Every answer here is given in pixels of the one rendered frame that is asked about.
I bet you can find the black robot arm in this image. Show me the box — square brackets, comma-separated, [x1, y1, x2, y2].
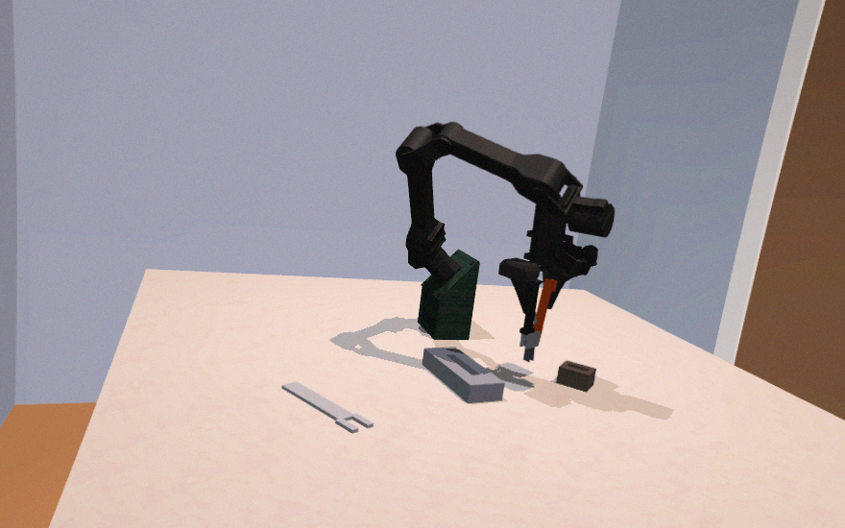
[396, 121, 615, 287]

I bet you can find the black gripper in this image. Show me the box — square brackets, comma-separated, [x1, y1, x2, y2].
[498, 226, 573, 315]

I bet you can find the grey forked flat bar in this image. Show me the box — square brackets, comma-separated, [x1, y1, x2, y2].
[281, 382, 374, 434]

